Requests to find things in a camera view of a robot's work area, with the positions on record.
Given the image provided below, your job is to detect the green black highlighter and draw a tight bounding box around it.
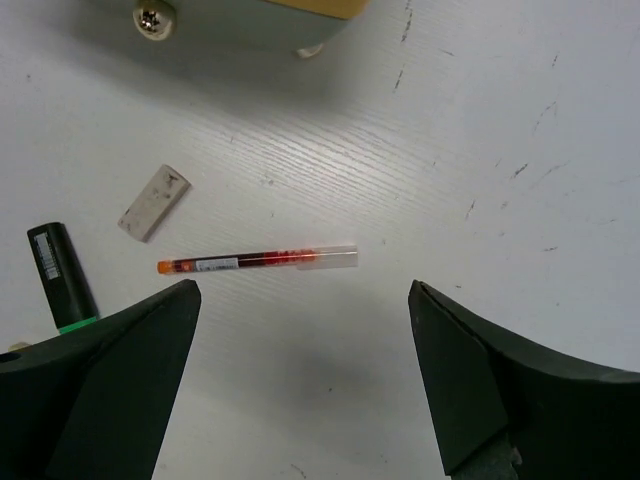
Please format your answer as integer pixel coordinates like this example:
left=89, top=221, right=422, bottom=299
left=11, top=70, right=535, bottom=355
left=27, top=222, right=99, bottom=334

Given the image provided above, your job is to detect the red gel pen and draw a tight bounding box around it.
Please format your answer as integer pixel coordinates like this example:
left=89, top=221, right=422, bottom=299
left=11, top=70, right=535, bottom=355
left=156, top=246, right=358, bottom=275

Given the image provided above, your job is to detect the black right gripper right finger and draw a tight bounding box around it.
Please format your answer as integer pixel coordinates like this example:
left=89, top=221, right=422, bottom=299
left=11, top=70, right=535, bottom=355
left=408, top=281, right=639, bottom=479

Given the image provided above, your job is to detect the round cream drawer organizer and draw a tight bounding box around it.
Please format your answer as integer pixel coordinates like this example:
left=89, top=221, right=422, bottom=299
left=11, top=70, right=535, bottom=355
left=77, top=0, right=369, bottom=59

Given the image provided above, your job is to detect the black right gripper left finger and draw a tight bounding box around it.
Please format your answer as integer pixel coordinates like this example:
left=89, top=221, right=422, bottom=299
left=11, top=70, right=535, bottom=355
left=1, top=280, right=201, bottom=479

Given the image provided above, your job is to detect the white rectangular eraser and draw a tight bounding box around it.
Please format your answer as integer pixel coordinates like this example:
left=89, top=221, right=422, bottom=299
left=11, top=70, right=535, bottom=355
left=118, top=164, right=191, bottom=243

